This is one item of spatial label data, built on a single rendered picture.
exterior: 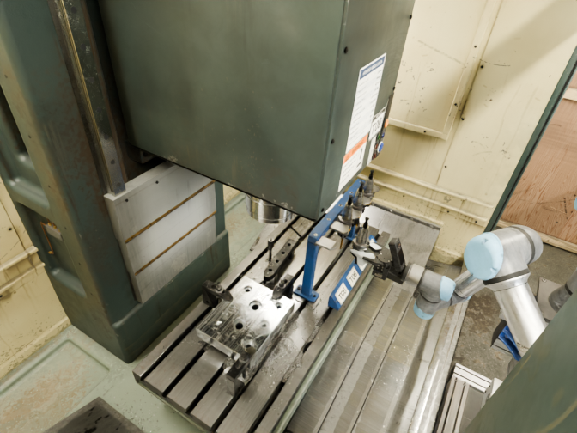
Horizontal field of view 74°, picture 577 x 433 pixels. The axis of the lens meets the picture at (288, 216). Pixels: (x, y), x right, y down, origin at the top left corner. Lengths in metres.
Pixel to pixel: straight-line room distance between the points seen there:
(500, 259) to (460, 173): 0.96
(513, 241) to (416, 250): 1.02
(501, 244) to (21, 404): 1.79
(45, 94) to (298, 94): 0.63
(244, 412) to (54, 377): 0.91
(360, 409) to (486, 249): 0.78
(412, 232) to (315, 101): 1.48
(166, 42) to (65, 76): 0.29
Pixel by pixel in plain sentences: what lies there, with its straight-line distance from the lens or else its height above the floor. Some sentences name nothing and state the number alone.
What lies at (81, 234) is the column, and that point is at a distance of 1.33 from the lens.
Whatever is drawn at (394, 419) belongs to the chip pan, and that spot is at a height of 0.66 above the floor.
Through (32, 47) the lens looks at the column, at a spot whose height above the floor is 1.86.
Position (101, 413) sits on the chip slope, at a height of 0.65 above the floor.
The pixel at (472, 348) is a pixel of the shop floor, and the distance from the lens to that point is 2.88.
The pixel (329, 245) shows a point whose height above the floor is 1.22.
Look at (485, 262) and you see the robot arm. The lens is 1.13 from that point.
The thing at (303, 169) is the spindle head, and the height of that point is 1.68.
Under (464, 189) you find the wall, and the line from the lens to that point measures 2.06.
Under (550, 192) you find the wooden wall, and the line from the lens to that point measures 3.81.
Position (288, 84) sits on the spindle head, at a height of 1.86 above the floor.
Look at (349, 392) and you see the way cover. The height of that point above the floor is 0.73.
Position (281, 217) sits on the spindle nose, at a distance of 1.10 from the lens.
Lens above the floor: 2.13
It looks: 38 degrees down
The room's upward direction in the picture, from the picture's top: 4 degrees clockwise
